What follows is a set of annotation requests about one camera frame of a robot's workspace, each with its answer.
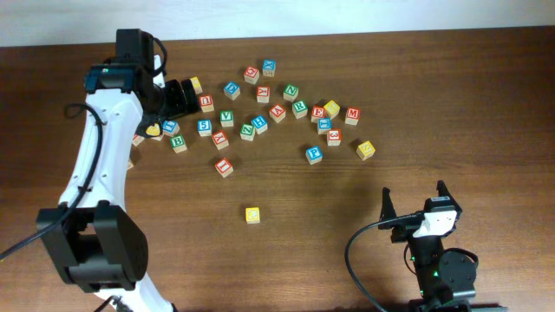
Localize red 6 block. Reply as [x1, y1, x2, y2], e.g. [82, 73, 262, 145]
[132, 134, 145, 146]

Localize red I block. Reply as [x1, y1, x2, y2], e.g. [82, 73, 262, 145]
[215, 158, 234, 178]

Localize green Z block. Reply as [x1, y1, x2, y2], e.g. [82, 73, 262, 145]
[240, 124, 256, 141]

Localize yellow S block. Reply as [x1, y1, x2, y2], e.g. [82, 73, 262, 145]
[356, 140, 375, 160]

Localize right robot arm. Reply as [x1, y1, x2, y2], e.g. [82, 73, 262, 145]
[378, 180, 479, 311]

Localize green B block centre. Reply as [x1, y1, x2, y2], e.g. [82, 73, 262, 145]
[170, 134, 187, 153]

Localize yellow C block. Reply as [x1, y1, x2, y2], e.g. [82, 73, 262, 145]
[245, 207, 261, 224]

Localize yellow block left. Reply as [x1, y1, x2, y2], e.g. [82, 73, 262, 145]
[145, 123, 164, 141]

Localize blue L block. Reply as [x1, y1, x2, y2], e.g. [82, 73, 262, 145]
[162, 120, 180, 137]

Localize black cable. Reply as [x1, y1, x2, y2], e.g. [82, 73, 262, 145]
[0, 102, 106, 261]
[344, 212, 424, 312]

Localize red 3 block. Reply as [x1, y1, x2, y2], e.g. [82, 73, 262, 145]
[327, 128, 342, 146]

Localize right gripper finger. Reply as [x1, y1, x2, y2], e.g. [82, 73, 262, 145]
[436, 180, 452, 200]
[378, 187, 397, 230]

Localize red E block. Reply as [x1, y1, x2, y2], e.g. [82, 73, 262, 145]
[310, 106, 325, 123]

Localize blue D block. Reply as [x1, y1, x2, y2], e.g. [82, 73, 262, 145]
[224, 81, 240, 101]

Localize yellow block near E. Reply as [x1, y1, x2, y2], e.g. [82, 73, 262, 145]
[323, 101, 341, 119]

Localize red Q block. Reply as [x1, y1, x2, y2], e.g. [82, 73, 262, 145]
[244, 66, 260, 85]

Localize blue P block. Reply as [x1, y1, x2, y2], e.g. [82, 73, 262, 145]
[305, 146, 323, 165]

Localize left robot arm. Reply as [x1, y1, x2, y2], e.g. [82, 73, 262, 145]
[36, 29, 199, 311]

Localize green N block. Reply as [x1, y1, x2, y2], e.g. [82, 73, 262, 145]
[284, 84, 299, 102]

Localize red Y block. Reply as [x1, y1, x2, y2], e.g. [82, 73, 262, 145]
[256, 86, 271, 103]

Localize red M block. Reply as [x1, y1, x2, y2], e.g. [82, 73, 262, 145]
[345, 107, 361, 126]

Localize blue X block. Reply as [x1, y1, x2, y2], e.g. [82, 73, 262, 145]
[262, 59, 277, 77]

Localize red A block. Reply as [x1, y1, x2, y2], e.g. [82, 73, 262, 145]
[269, 104, 286, 123]

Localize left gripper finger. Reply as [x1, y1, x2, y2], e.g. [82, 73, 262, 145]
[165, 80, 187, 120]
[180, 79, 200, 114]

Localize red U block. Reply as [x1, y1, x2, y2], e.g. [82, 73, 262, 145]
[199, 95, 215, 113]

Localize blue 5 block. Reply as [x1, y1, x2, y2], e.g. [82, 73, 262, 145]
[197, 120, 212, 137]

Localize blue H block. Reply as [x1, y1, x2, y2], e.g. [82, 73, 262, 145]
[251, 115, 268, 135]

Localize right black cable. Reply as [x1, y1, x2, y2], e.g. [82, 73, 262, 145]
[344, 212, 424, 312]

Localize left black cable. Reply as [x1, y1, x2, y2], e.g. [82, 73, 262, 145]
[0, 102, 106, 261]

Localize blue T block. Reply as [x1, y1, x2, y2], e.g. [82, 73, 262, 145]
[317, 118, 332, 134]

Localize green R block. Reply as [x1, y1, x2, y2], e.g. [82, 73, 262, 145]
[292, 101, 308, 119]

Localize green V block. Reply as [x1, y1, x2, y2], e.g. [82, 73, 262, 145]
[220, 110, 234, 127]

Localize yellow block upper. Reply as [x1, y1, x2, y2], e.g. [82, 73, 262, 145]
[190, 76, 203, 94]

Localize red K block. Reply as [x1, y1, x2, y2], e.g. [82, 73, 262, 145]
[212, 131, 229, 150]

